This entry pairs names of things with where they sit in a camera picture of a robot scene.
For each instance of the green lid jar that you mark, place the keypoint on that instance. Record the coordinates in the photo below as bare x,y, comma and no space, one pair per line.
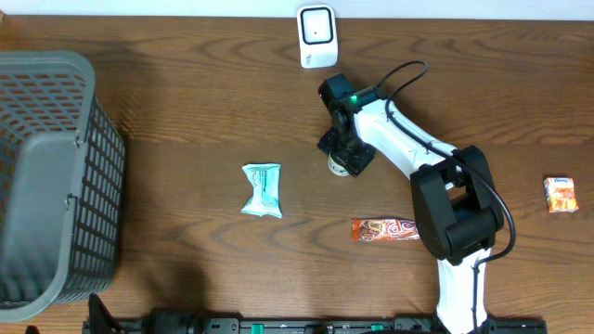
336,168

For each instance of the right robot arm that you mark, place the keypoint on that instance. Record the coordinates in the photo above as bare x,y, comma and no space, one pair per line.
455,209

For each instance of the white barcode scanner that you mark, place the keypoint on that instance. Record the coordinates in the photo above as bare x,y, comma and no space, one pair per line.
318,37

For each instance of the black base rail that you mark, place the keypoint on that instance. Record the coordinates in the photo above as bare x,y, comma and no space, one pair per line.
260,326

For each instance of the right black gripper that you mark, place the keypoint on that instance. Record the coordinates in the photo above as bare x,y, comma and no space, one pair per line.
354,164

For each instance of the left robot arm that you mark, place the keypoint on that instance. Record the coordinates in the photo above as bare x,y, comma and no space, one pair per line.
100,321

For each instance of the small orange snack packet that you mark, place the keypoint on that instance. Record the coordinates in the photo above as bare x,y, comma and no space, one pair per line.
560,194

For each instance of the teal white wipes packet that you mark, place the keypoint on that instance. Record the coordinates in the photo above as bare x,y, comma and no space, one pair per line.
264,178

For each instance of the orange red candy bar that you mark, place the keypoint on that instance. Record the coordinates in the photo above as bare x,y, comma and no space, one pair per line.
383,229

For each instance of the grey plastic mesh basket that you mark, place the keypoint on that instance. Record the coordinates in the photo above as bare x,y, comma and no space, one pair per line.
62,175

